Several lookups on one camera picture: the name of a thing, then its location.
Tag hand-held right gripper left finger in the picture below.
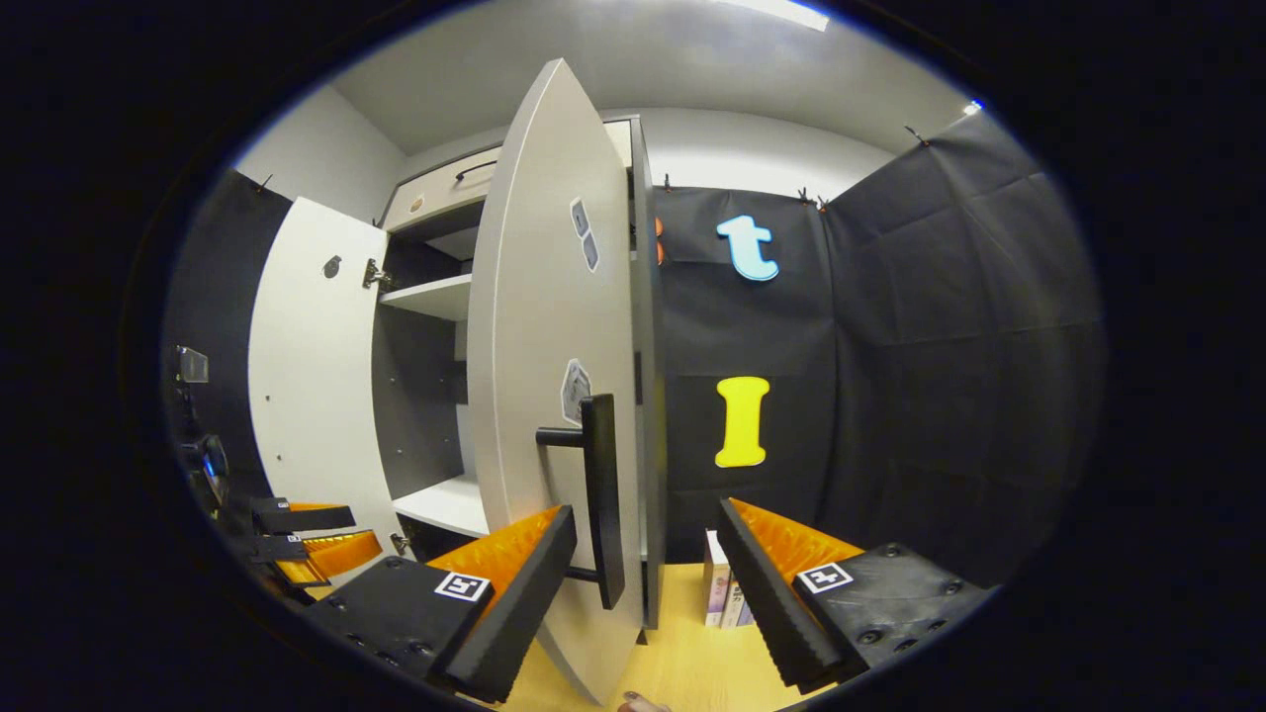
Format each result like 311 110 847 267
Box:
302 504 581 705

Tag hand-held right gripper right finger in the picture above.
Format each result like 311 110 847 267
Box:
713 497 995 693

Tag white cabinet door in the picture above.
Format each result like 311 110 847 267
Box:
466 57 654 706
246 195 417 567

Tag white and grey cabinet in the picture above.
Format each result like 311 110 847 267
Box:
371 114 670 634

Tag white cabinet shelf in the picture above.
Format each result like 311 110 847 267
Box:
378 273 475 323

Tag beige cabinet drawer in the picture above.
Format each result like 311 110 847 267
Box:
380 145 506 234

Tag white book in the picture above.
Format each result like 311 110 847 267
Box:
701 529 732 628
719 578 759 630

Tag black backdrop cloth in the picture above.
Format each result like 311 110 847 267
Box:
163 169 296 497
651 109 1108 596

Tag long ceiling light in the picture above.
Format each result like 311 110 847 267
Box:
710 0 831 34

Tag black door handle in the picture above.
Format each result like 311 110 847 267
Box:
535 393 627 611

